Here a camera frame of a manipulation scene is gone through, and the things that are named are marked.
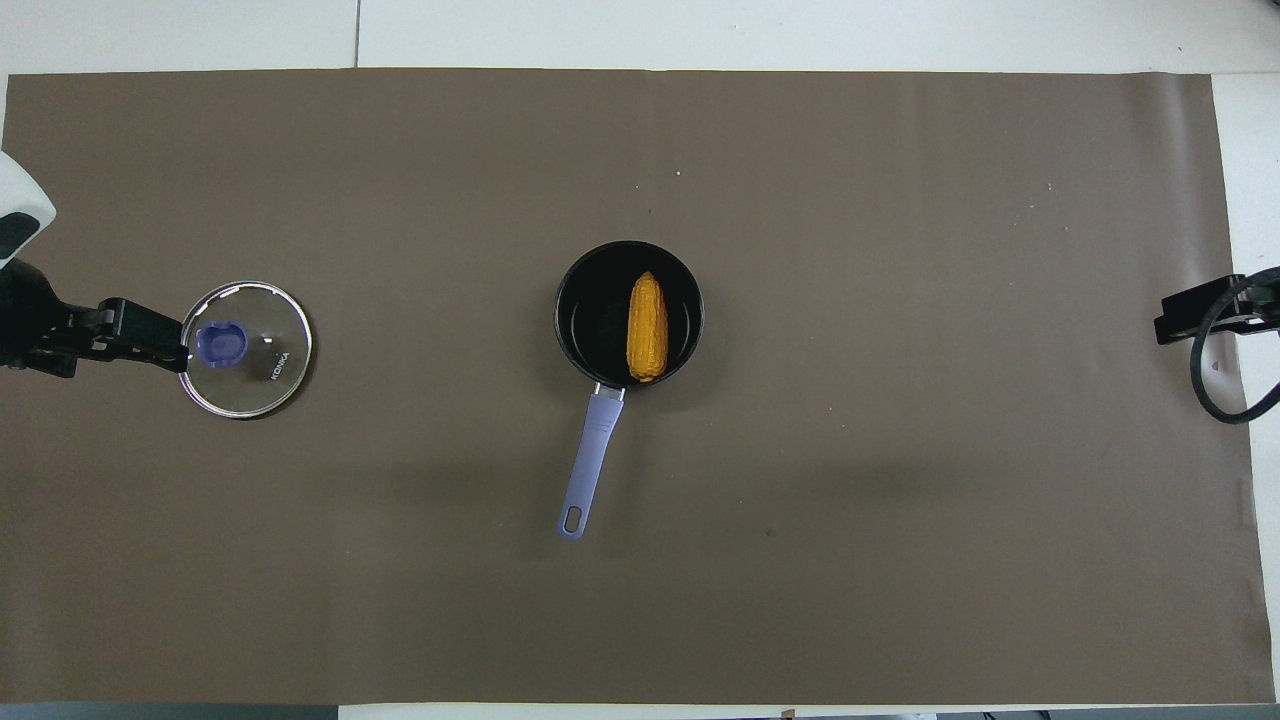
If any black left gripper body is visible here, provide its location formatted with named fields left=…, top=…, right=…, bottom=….
left=0, top=260, right=107, bottom=380

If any glass lid with blue knob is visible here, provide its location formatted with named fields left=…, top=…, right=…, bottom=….
left=178, top=281, right=314, bottom=420

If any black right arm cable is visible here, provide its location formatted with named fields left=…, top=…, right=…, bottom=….
left=1189, top=266, right=1280, bottom=426

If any yellow toy corn cob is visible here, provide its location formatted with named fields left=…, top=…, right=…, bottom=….
left=626, top=271, right=669, bottom=383

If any dark pot with lilac handle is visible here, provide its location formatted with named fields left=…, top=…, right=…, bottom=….
left=555, top=240, right=705, bottom=542

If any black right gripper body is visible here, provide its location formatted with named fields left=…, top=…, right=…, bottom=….
left=1238, top=268, right=1280, bottom=332

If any brown paper table mat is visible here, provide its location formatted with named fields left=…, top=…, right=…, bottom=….
left=0, top=68, right=1276, bottom=706

